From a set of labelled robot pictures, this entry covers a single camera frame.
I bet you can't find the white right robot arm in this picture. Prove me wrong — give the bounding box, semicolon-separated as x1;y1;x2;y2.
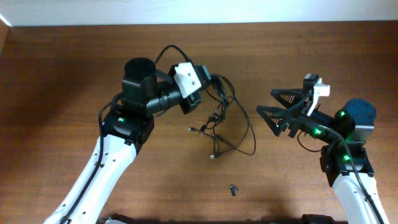
256;87;389;223

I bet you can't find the black cable bundle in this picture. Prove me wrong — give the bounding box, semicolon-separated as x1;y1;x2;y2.
188;73;257;160

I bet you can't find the small black clip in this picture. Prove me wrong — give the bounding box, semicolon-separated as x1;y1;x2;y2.
229;184;239;197

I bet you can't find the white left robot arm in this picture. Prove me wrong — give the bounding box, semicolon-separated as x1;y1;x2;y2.
45;57;211;223

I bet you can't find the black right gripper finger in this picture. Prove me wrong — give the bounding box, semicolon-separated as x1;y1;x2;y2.
256;105;292;136
271;89;305;109

